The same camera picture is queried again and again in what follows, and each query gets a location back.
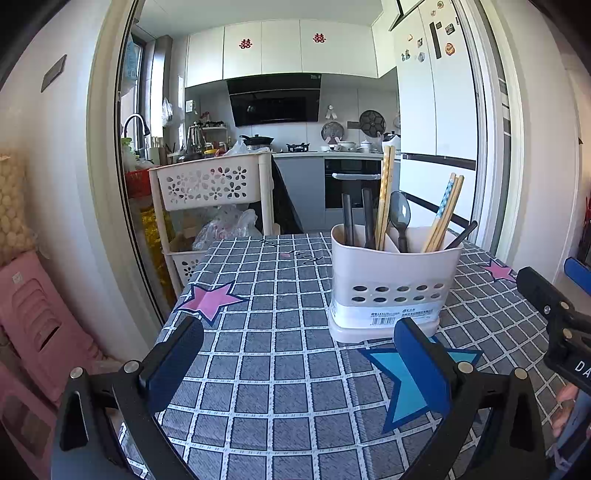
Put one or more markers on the pale pink plastic utensil holder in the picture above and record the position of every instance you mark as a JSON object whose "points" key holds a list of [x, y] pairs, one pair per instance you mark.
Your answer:
{"points": [[392, 272]]}

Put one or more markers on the white countertop spice rack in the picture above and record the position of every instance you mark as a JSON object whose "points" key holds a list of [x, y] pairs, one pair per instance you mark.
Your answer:
{"points": [[210, 136]]}

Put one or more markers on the dark hanging cloth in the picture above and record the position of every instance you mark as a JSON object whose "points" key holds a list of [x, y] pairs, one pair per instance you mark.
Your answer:
{"points": [[284, 203]]}

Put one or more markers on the bag of pale round snacks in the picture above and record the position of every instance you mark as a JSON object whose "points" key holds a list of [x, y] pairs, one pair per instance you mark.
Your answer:
{"points": [[14, 207]]}

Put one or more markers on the white sliding door frame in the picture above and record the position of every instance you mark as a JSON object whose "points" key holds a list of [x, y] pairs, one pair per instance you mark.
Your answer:
{"points": [[106, 138]]}

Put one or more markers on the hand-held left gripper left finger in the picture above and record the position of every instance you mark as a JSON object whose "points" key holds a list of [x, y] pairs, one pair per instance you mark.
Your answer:
{"points": [[178, 364]]}

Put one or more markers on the group of fridge magnets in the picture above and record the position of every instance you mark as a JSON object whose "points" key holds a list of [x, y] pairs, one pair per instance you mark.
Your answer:
{"points": [[450, 48]]}

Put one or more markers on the red paper cabinet decoration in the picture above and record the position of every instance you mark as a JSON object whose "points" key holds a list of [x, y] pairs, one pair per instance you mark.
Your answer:
{"points": [[318, 38], [245, 44]]}

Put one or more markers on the black range hood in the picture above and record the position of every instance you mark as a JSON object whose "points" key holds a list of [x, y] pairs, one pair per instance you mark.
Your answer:
{"points": [[272, 99]]}

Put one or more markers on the white refrigerator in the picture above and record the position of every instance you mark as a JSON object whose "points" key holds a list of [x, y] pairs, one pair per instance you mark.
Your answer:
{"points": [[438, 115]]}

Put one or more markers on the white cooking pot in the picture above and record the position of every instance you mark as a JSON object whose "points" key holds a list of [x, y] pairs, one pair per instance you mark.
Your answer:
{"points": [[365, 147], [347, 146]]}

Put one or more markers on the clear plastic bag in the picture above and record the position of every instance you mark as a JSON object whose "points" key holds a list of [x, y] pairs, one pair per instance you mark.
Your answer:
{"points": [[226, 226]]}

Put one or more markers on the blue-patterned bamboo chopsticks pair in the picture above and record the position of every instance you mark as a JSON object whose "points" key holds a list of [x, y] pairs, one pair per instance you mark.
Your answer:
{"points": [[390, 184]]}

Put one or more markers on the round black holed pan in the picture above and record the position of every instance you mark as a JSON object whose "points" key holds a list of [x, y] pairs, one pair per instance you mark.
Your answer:
{"points": [[372, 122]]}

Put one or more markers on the person's right hand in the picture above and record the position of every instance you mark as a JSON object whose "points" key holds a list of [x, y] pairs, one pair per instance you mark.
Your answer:
{"points": [[565, 399]]}

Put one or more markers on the pink plastic stool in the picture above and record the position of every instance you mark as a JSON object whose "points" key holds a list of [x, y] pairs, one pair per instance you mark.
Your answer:
{"points": [[46, 314], [23, 424]]}

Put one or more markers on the black wok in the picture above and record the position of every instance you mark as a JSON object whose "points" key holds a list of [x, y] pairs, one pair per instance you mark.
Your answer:
{"points": [[256, 141]]}

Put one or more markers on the black built-in oven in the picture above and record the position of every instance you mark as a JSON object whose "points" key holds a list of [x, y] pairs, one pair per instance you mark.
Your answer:
{"points": [[353, 189]]}

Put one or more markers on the metal kitchen faucet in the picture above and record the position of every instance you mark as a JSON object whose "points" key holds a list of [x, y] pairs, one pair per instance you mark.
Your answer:
{"points": [[134, 119]]}

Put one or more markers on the red plastic basket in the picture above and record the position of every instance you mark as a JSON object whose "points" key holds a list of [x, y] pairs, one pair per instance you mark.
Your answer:
{"points": [[138, 182]]}

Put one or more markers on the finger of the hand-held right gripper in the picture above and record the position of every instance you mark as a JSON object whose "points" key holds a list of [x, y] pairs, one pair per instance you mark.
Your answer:
{"points": [[538, 288], [579, 274]]}

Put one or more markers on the white plastic bag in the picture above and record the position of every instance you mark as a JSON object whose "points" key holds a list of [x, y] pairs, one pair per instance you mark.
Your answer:
{"points": [[235, 148]]}

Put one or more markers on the white flower-cutout basket rack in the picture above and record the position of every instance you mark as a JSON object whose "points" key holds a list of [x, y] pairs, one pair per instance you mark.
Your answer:
{"points": [[207, 184]]}

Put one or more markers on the white upper kitchen cabinets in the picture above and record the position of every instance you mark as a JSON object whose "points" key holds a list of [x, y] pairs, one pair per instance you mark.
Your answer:
{"points": [[286, 50]]}

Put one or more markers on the white rice cooker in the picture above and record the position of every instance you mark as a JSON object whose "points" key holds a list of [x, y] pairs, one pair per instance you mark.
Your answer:
{"points": [[391, 141]]}

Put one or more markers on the black gas stove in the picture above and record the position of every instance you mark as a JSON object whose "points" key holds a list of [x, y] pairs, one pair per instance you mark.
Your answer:
{"points": [[296, 147]]}

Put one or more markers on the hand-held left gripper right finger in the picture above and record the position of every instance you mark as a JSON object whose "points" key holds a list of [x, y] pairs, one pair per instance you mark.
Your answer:
{"points": [[420, 369]]}

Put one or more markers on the grey wall switch plate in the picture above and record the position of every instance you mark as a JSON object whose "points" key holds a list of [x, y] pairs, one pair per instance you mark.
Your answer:
{"points": [[54, 73]]}

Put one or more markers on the round grey pot lid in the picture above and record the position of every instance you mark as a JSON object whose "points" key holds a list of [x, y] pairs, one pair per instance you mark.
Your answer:
{"points": [[332, 131]]}

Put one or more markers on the gold foil packaging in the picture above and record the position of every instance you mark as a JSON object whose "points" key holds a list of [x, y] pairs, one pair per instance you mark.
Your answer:
{"points": [[157, 249]]}

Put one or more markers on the grey checked tablecloth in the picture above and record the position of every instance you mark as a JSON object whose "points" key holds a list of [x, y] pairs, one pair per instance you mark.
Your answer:
{"points": [[277, 369]]}

